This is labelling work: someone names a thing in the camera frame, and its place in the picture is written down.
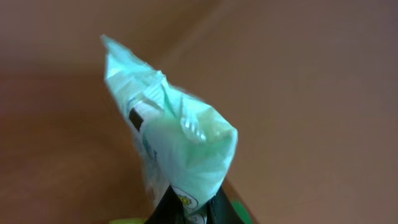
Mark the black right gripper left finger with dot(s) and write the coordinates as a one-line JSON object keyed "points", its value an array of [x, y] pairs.
{"points": [[169, 210]]}

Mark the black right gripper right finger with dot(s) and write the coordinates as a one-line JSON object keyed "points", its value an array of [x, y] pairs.
{"points": [[220, 210]]}

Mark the pale teal snack packet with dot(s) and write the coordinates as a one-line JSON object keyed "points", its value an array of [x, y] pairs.
{"points": [[182, 141]]}

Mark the green lid jar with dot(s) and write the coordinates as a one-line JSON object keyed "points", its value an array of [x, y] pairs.
{"points": [[242, 212]]}

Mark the green clear snack bag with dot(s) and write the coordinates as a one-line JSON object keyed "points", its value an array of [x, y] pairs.
{"points": [[128, 221]]}

